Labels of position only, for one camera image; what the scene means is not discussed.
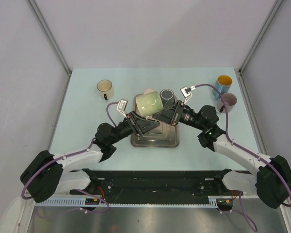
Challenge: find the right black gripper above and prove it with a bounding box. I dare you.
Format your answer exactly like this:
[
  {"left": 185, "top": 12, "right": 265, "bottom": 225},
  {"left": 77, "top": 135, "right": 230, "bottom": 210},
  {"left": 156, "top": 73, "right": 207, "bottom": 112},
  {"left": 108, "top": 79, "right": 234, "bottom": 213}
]
[{"left": 152, "top": 100, "right": 206, "bottom": 131}]

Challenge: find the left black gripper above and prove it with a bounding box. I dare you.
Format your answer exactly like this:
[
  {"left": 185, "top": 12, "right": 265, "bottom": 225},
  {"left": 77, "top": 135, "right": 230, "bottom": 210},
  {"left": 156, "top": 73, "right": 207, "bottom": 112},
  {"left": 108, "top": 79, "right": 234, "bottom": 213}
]
[{"left": 109, "top": 110, "right": 159, "bottom": 144}]

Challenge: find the green mug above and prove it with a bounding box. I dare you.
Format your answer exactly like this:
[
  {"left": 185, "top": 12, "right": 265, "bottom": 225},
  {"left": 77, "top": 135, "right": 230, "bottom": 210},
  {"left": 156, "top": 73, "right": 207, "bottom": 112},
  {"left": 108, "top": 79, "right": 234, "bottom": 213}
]
[{"left": 136, "top": 91, "right": 163, "bottom": 117}]

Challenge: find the cream mug black handle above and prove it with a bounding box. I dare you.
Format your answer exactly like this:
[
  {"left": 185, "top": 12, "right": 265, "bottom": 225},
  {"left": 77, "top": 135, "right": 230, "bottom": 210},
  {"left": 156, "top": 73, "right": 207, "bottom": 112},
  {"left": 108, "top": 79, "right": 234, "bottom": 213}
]
[{"left": 97, "top": 80, "right": 114, "bottom": 100}]

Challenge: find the purple mug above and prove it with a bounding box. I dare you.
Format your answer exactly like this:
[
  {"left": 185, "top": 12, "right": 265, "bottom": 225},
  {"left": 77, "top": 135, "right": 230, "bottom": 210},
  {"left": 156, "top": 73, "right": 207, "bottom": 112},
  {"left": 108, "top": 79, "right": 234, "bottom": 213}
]
[{"left": 217, "top": 93, "right": 237, "bottom": 113}]

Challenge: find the blue butterfly mug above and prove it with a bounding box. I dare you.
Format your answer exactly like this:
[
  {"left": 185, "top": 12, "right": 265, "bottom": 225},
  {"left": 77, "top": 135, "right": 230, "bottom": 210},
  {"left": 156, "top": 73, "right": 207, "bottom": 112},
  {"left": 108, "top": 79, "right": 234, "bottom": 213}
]
[{"left": 212, "top": 75, "right": 232, "bottom": 100}]

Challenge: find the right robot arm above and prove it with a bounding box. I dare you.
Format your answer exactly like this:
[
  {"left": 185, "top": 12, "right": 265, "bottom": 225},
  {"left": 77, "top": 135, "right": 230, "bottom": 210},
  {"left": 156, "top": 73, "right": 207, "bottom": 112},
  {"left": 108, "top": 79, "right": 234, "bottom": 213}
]
[{"left": 152, "top": 101, "right": 291, "bottom": 209}]

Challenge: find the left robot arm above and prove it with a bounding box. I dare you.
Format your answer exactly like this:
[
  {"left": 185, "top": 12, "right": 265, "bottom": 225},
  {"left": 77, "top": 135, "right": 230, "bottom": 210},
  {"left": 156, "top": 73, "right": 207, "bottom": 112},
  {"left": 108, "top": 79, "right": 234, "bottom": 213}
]
[{"left": 20, "top": 112, "right": 160, "bottom": 203}]

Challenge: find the dark grey mug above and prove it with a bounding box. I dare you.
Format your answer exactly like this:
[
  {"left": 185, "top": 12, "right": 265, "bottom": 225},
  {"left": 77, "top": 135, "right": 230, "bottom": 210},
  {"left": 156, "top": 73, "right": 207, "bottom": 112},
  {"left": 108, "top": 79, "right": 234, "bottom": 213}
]
[{"left": 160, "top": 89, "right": 175, "bottom": 110}]

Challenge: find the pink orange mug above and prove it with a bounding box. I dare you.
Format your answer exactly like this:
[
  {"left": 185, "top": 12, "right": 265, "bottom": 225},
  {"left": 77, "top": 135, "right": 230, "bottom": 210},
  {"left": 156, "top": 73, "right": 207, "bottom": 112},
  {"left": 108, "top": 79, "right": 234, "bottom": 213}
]
[{"left": 143, "top": 89, "right": 156, "bottom": 95}]

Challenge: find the steel tray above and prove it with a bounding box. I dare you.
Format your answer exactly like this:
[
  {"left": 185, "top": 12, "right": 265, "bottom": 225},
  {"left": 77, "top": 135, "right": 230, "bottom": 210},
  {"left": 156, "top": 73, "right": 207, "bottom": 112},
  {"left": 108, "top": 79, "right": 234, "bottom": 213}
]
[{"left": 130, "top": 94, "right": 180, "bottom": 148}]

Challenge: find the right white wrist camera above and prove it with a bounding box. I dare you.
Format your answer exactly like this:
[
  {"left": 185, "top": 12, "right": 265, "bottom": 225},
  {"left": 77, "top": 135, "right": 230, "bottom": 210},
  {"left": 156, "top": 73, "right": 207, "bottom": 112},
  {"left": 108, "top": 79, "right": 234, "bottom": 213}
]
[{"left": 180, "top": 86, "right": 196, "bottom": 104}]

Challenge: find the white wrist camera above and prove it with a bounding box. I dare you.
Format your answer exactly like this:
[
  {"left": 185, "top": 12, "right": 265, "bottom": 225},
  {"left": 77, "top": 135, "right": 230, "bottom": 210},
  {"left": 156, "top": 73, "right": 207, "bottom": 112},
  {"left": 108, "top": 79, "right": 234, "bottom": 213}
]
[
  {"left": 117, "top": 99, "right": 128, "bottom": 117},
  {"left": 180, "top": 86, "right": 196, "bottom": 104}
]

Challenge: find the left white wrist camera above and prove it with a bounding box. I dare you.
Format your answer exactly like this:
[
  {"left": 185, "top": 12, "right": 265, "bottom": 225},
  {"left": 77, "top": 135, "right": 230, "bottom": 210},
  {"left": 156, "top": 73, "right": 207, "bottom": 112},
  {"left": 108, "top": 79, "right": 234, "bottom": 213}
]
[{"left": 117, "top": 99, "right": 128, "bottom": 117}]

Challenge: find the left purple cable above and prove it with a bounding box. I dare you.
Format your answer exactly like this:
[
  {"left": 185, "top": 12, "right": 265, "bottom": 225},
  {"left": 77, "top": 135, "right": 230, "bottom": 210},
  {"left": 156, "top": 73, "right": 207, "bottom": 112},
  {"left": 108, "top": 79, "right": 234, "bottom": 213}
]
[{"left": 21, "top": 101, "right": 122, "bottom": 201}]

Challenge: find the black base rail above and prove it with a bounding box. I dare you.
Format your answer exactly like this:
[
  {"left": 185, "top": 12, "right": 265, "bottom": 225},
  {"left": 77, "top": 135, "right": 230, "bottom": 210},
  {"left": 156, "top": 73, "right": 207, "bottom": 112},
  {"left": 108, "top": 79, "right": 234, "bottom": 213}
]
[{"left": 67, "top": 169, "right": 241, "bottom": 203}]

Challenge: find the right aluminium frame post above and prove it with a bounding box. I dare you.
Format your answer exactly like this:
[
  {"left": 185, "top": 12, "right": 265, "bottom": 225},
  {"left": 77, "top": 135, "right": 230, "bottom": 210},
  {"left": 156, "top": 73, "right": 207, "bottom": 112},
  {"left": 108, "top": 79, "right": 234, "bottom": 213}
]
[{"left": 238, "top": 0, "right": 285, "bottom": 75}]

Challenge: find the aluminium frame post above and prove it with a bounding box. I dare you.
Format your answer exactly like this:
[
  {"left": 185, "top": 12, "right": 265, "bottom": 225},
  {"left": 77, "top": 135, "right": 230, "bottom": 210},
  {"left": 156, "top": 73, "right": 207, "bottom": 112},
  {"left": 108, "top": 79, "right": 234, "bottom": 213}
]
[
  {"left": 26, "top": 0, "right": 72, "bottom": 77},
  {"left": 238, "top": 0, "right": 285, "bottom": 75}
]

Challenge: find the white slotted cable duct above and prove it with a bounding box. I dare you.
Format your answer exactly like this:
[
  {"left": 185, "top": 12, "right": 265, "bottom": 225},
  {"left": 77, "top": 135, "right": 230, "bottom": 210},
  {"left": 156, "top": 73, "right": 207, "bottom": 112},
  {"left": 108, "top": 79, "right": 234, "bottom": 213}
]
[{"left": 42, "top": 195, "right": 233, "bottom": 209}]

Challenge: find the left aluminium frame post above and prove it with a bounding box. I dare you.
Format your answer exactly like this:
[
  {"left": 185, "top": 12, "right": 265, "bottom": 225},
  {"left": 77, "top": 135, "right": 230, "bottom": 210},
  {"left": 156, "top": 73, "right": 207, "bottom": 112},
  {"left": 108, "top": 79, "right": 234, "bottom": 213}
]
[{"left": 26, "top": 0, "right": 72, "bottom": 77}]

